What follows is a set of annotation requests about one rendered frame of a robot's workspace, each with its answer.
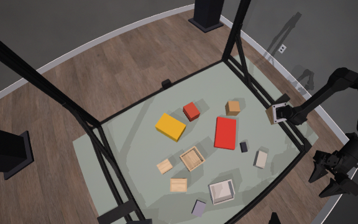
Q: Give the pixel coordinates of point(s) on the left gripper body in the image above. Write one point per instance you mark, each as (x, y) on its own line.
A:
(341, 176)

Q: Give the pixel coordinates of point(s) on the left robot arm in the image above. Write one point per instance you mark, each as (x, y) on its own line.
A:
(340, 79)

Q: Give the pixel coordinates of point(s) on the red flat rectangular block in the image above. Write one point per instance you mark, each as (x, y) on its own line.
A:
(225, 134)

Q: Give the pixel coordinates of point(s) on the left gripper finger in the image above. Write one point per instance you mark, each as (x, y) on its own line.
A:
(318, 173)
(333, 189)

